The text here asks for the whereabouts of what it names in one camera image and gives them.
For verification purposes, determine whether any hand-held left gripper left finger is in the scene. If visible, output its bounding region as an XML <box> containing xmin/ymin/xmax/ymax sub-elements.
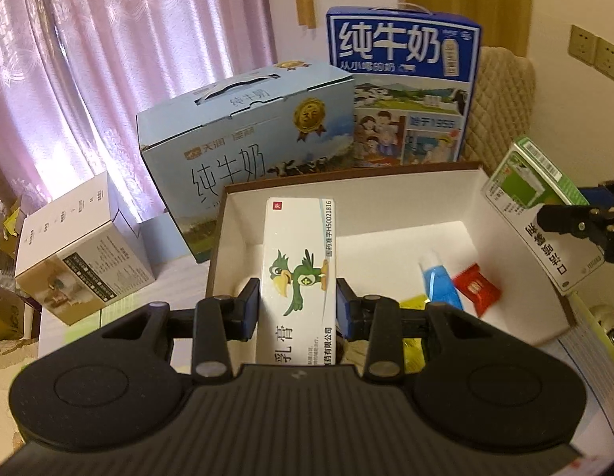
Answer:
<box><xmin>96</xmin><ymin>278</ymin><xmax>262</xmax><ymax>378</ymax></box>

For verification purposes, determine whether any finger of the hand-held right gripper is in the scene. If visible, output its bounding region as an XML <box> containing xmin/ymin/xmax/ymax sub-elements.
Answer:
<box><xmin>537</xmin><ymin>203</ymin><xmax>614</xmax><ymax>265</ymax></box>
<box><xmin>579</xmin><ymin>173</ymin><xmax>614</xmax><ymax>211</ymax></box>

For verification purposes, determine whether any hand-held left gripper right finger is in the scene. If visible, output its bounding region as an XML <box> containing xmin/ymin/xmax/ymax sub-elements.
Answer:
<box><xmin>335</xmin><ymin>278</ymin><xmax>491</xmax><ymax>378</ymax></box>

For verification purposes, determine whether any green and white box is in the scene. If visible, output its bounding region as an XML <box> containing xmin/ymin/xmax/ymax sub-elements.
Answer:
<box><xmin>481</xmin><ymin>136</ymin><xmax>598</xmax><ymax>298</ymax></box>

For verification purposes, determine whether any white box with parrot print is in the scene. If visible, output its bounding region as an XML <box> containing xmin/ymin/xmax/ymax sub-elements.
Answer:
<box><xmin>256</xmin><ymin>197</ymin><xmax>338</xmax><ymax>368</ymax></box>

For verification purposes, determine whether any blue and white packet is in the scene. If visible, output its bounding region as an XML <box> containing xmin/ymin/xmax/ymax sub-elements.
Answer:
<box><xmin>418</xmin><ymin>252</ymin><xmax>465</xmax><ymax>311</ymax></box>

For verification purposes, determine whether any white-lined brown cardboard box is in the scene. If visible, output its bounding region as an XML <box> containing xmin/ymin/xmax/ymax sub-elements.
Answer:
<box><xmin>205</xmin><ymin>161</ymin><xmax>573</xmax><ymax>372</ymax></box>

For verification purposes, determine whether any red candy packet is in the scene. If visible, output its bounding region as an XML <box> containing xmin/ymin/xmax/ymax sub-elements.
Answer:
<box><xmin>453</xmin><ymin>264</ymin><xmax>502</xmax><ymax>318</ymax></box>

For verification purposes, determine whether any yellow snack packet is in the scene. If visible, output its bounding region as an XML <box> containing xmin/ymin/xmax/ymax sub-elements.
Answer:
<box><xmin>398</xmin><ymin>295</ymin><xmax>433</xmax><ymax>375</ymax></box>

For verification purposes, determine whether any checkered bed sheet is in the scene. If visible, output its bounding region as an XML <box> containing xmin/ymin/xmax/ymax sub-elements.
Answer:
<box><xmin>0</xmin><ymin>211</ymin><xmax>614</xmax><ymax>462</ymax></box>

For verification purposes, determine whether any green-rimmed white container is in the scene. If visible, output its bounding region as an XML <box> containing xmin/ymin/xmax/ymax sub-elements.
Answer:
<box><xmin>587</xmin><ymin>302</ymin><xmax>614</xmax><ymax>358</ymax></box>

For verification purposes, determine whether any beige quilted headboard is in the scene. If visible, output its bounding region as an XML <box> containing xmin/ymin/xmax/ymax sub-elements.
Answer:
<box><xmin>460</xmin><ymin>47</ymin><xmax>537</xmax><ymax>174</ymax></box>

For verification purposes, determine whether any white printed box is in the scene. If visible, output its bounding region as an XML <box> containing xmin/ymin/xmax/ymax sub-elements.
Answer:
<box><xmin>560</xmin><ymin>292</ymin><xmax>614</xmax><ymax>410</ymax></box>

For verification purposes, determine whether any light blue milk carton box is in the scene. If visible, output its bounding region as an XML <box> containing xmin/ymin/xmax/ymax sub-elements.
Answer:
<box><xmin>137</xmin><ymin>61</ymin><xmax>356</xmax><ymax>265</ymax></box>

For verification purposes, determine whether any white cardboard box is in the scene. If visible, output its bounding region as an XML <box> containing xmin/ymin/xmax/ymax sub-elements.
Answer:
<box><xmin>14</xmin><ymin>171</ymin><xmax>155</xmax><ymax>326</ymax></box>

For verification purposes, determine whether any dark blue milk carton box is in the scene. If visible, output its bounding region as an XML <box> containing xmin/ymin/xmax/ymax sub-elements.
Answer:
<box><xmin>325</xmin><ymin>4</ymin><xmax>483</xmax><ymax>167</ymax></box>

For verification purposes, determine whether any crumpled yellow packaging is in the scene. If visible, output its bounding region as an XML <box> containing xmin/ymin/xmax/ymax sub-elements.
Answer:
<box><xmin>0</xmin><ymin>197</ymin><xmax>26</xmax><ymax>289</ymax></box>

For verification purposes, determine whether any pink patterned curtain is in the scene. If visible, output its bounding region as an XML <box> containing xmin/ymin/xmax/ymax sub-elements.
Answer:
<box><xmin>0</xmin><ymin>0</ymin><xmax>280</xmax><ymax>219</ymax></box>

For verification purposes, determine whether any beige wall socket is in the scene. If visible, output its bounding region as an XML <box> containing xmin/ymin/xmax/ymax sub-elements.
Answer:
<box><xmin>569</xmin><ymin>24</ymin><xmax>599</xmax><ymax>65</ymax></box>
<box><xmin>593</xmin><ymin>37</ymin><xmax>614</xmax><ymax>81</ymax></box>

